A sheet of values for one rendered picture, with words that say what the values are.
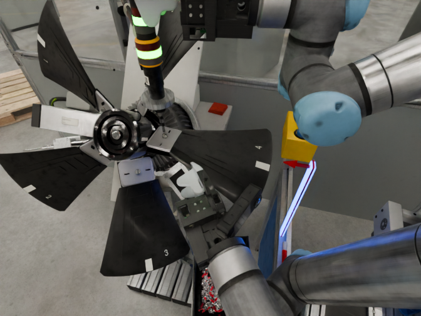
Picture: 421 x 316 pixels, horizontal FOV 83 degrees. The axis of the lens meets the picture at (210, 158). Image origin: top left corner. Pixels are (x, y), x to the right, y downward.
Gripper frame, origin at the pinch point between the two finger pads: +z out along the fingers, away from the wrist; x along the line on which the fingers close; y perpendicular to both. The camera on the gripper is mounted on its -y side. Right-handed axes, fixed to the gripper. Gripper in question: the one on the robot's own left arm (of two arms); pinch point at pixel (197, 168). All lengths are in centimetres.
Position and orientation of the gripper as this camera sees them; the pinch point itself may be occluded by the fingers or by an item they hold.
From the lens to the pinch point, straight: 52.9
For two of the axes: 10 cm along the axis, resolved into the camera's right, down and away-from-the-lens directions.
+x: 1.0, 6.6, 7.4
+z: -3.8, -6.7, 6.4
